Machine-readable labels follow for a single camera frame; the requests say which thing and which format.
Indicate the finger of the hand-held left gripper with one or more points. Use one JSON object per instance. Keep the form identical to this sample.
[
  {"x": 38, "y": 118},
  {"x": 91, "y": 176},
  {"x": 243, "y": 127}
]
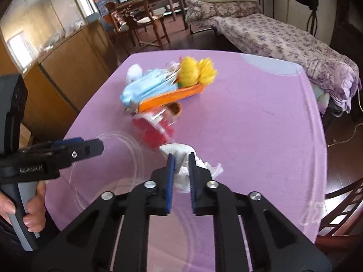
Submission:
[
  {"x": 71, "y": 141},
  {"x": 85, "y": 150}
]

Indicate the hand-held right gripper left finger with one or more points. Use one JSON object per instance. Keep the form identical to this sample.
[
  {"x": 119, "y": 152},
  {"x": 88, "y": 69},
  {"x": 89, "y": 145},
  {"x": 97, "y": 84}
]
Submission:
[{"x": 169, "y": 189}]

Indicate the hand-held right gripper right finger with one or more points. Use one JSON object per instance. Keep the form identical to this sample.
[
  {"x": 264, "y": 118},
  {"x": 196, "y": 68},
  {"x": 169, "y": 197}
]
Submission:
[{"x": 192, "y": 187}]

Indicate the large white napkin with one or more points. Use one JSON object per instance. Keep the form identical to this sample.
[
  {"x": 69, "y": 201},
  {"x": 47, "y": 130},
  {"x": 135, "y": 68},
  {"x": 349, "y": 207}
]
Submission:
[{"x": 181, "y": 158}]

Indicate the brown shell cup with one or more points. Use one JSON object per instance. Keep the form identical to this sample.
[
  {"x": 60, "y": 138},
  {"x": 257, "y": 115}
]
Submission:
[{"x": 175, "y": 110}]

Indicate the blue face masks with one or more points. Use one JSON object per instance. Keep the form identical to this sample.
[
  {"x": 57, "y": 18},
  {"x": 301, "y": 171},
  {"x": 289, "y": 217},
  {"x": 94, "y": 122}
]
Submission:
[{"x": 144, "y": 86}]

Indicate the small white tissue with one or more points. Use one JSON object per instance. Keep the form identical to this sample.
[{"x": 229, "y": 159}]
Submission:
[{"x": 134, "y": 72}]

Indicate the yellow pompom flowers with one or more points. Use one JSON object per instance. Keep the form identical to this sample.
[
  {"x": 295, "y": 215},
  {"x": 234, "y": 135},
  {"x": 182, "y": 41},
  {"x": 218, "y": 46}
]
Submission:
[{"x": 190, "y": 70}]

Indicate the person's left hand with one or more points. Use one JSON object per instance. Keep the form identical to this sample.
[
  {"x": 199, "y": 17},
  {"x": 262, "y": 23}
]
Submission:
[{"x": 35, "y": 212}]

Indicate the wooden cabinet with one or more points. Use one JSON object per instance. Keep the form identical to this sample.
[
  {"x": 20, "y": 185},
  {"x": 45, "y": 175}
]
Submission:
[{"x": 62, "y": 70}]

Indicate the purple printed tablecloth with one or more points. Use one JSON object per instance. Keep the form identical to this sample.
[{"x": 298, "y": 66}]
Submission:
[{"x": 255, "y": 119}]

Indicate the pile of clear plastic bags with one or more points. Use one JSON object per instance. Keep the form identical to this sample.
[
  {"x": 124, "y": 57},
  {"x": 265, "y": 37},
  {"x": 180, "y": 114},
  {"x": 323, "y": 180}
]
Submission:
[{"x": 71, "y": 29}]

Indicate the blue chair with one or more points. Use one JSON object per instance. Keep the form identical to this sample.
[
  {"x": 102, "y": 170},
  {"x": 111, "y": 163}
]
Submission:
[{"x": 95, "y": 18}]

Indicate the wooden armchair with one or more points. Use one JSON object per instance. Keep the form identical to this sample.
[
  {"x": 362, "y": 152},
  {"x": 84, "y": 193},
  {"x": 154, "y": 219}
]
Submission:
[{"x": 141, "y": 19}]

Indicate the pastel folded cloth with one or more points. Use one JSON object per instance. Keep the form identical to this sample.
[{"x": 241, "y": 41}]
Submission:
[{"x": 322, "y": 99}]

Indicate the dark wooden chair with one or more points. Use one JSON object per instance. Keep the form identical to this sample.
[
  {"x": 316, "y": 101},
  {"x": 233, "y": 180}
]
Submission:
[{"x": 351, "y": 192}]

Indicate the bed with floral sheet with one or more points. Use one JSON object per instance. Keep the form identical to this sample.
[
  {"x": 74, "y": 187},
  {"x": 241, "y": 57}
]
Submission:
[{"x": 269, "y": 36}]

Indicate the folded floral quilt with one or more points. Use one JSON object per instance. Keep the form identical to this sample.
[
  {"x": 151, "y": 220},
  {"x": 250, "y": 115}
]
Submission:
[{"x": 215, "y": 10}]

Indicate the metal coat stand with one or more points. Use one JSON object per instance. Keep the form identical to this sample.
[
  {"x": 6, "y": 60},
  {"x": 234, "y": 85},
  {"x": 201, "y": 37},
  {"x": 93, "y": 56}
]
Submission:
[{"x": 312, "y": 19}]

